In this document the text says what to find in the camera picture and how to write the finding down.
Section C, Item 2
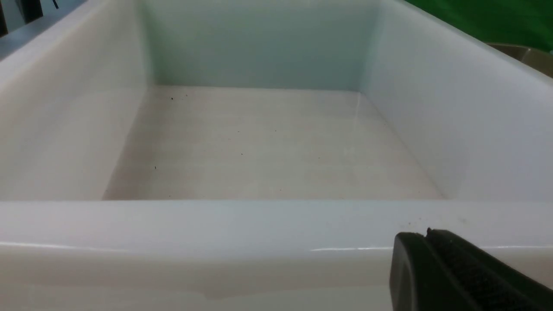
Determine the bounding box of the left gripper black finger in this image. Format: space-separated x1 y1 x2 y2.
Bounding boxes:
389 228 553 311

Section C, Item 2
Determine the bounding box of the olive green plastic bin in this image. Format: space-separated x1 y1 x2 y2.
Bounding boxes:
487 43 553 78

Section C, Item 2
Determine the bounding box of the green backdrop cloth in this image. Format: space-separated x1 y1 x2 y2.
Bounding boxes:
408 0 553 52

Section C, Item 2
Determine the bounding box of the large white plastic bin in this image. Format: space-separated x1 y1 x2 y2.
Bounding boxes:
1 0 552 311

